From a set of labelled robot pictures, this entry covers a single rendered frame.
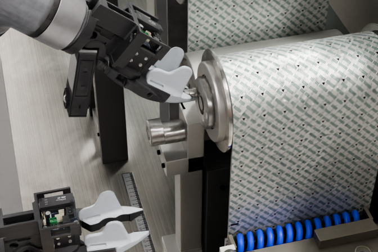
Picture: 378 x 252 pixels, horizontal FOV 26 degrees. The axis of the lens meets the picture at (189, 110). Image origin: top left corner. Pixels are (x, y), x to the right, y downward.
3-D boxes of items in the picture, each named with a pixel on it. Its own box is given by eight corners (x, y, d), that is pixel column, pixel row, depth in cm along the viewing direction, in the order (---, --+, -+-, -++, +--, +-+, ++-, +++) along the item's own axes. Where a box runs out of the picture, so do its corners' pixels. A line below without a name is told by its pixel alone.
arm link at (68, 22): (30, 49, 100) (23, 13, 106) (62, 64, 103) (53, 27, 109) (66, 4, 97) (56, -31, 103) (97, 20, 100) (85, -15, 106)
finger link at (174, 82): (217, 88, 112) (165, 58, 107) (190, 117, 114) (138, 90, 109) (212, 74, 114) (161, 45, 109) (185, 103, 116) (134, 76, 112)
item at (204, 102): (206, 140, 116) (192, 99, 120) (219, 137, 116) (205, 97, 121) (209, 107, 110) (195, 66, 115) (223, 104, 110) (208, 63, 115)
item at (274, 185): (226, 237, 127) (231, 151, 115) (367, 208, 131) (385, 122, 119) (228, 240, 126) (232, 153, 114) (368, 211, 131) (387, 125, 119)
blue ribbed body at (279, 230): (230, 244, 127) (231, 229, 125) (359, 217, 131) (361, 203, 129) (237, 261, 124) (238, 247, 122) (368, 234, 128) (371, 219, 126)
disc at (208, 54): (199, 105, 126) (201, 28, 116) (202, 104, 126) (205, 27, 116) (226, 174, 115) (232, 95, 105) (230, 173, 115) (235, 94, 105)
